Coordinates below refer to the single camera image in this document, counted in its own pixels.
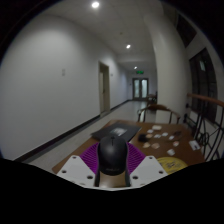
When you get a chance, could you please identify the black computer mouse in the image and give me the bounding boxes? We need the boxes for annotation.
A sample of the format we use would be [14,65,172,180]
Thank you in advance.
[96,134,130,177]

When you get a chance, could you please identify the glass double door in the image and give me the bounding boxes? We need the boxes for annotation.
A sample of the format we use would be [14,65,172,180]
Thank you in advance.
[131,77,150,101]

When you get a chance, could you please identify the small black box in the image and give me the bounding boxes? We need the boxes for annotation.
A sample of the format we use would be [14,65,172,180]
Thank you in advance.
[137,133,149,143]

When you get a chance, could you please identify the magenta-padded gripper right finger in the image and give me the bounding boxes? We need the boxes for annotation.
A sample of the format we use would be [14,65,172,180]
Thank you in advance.
[125,142,169,188]

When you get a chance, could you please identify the wooden chair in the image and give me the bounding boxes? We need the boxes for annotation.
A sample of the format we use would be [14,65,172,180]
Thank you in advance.
[146,91,159,105]

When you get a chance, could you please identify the dark-framed window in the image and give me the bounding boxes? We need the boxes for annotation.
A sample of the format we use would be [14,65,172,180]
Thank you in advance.
[188,47,220,124]

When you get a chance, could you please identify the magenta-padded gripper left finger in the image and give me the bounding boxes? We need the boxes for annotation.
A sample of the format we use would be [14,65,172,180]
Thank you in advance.
[56,142,101,188]

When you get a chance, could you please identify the white card with print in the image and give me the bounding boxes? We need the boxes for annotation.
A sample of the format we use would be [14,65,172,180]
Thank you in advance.
[188,139,201,151]

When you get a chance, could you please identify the wooden-topped metal railing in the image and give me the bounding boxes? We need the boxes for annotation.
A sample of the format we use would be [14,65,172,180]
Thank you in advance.
[184,92,224,162]

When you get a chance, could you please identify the wooden side door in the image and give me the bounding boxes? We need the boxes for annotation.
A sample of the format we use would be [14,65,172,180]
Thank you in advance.
[98,61,111,117]

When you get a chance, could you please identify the round ceiling lights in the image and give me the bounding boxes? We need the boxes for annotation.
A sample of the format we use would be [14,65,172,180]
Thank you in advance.
[90,0,140,71]

